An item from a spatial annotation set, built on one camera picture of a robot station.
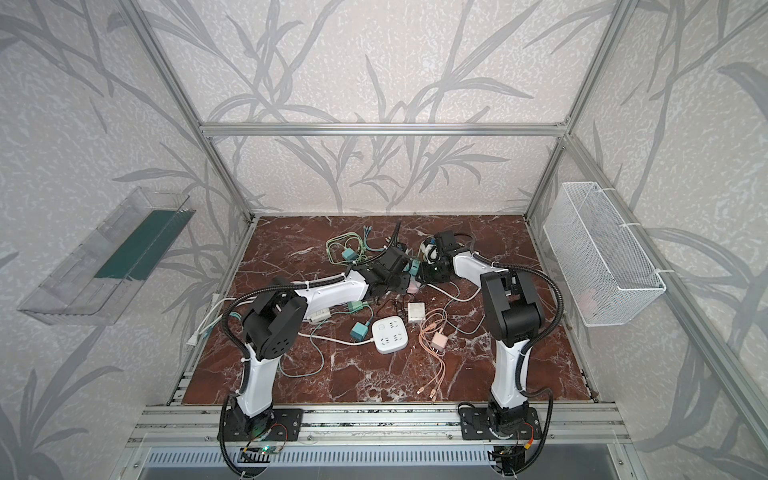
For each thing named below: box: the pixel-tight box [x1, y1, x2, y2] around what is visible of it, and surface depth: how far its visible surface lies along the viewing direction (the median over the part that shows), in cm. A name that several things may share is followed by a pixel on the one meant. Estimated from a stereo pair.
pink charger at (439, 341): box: [431, 332, 448, 352], surface depth 87 cm
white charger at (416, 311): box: [408, 302, 426, 321], surface depth 93 cm
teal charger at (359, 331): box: [350, 322, 371, 341], surface depth 90 cm
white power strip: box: [372, 316, 409, 355], surface depth 88 cm
